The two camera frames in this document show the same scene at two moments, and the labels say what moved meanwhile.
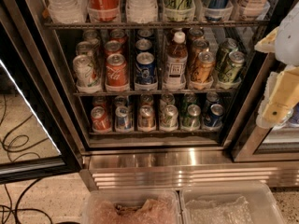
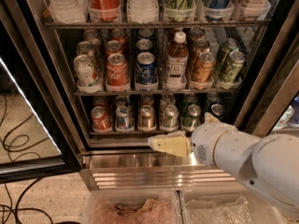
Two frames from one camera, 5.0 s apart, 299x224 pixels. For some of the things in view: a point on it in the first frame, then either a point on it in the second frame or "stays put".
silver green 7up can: x=169 y=118 stays put
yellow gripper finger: x=268 y=43 → x=216 y=145
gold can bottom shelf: x=146 y=117 stays put
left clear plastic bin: x=132 y=206 stays put
